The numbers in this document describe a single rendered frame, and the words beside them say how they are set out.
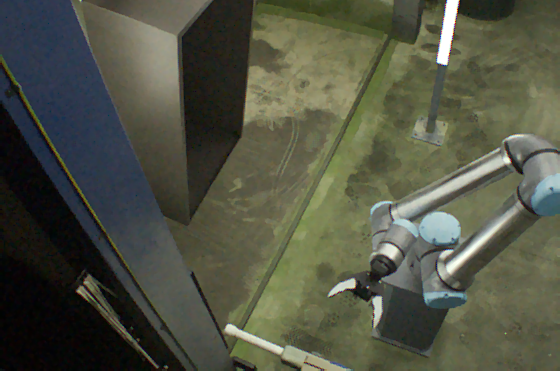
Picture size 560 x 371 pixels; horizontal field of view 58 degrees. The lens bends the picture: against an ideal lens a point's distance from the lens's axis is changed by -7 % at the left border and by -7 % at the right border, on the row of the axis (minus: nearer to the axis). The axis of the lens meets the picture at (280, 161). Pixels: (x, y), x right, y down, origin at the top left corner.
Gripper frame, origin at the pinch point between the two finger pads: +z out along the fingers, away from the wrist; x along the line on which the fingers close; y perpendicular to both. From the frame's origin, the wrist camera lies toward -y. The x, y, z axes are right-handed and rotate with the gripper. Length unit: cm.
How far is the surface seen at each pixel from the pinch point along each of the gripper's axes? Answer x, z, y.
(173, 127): 86, -26, 13
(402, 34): 75, -259, 96
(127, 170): 49, 29, -49
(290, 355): 6.6, 17.2, 8.0
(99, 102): 53, 30, -66
